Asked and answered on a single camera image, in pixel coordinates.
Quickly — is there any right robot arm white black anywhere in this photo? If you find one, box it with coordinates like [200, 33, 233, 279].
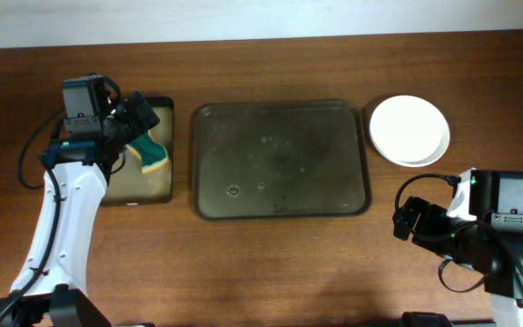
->
[392, 168, 523, 326]

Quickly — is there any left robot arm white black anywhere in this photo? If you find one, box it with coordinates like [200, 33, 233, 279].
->
[0, 92, 160, 326]

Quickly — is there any large dark serving tray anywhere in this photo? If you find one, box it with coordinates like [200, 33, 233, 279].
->
[192, 100, 372, 221]

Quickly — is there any green yellow sponge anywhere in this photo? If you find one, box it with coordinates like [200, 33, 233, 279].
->
[126, 131, 171, 174]

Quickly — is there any small black water tray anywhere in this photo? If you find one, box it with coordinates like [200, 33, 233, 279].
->
[101, 96, 174, 206]

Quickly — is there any cream white plate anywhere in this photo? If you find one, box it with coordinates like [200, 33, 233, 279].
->
[369, 95, 450, 151]

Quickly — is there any pale grey plate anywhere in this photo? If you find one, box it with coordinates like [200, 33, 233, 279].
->
[374, 131, 450, 168]

